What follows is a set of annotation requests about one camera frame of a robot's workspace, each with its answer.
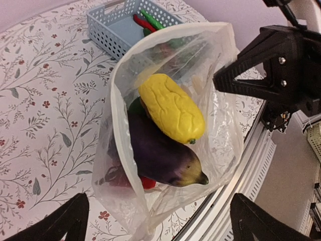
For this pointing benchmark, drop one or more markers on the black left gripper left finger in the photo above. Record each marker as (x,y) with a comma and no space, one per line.
(68,221)

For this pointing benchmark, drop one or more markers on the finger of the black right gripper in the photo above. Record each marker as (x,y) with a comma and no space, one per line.
(271,91)
(250,56)

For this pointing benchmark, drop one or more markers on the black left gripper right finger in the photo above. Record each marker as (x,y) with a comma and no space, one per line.
(251,222)

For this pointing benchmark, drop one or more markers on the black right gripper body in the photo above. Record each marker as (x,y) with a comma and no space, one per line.
(292,68)

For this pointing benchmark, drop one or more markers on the yellow corn cob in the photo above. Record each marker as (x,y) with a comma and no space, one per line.
(171,109)

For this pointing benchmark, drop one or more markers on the clear zip top bag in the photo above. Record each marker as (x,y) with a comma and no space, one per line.
(168,136)

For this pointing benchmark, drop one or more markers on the purple eggplant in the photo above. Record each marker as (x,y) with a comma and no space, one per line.
(161,158)

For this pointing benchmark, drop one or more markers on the green bell pepper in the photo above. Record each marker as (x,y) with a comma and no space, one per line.
(136,107)

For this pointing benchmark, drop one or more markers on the light blue plastic basket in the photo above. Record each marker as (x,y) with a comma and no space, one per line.
(116,31)

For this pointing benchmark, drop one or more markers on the red cherry tomato cluster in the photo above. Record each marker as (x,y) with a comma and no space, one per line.
(116,176)

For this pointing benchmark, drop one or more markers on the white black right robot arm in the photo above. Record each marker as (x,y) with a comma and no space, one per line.
(302,15)

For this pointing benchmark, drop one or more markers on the yellow basket of vegetables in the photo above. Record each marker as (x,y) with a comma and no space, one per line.
(313,137)

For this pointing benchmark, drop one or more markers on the green cucumber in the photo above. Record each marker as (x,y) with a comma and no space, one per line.
(183,42)

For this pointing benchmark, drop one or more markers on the light green pepper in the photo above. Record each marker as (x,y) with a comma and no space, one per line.
(156,24)

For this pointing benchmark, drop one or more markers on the red chili pepper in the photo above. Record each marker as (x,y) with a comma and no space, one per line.
(143,23)

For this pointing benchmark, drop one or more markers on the floral patterned tablecloth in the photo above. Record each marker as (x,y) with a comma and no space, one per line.
(53,82)

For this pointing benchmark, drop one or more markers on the aluminium front rail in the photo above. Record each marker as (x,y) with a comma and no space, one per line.
(211,218)

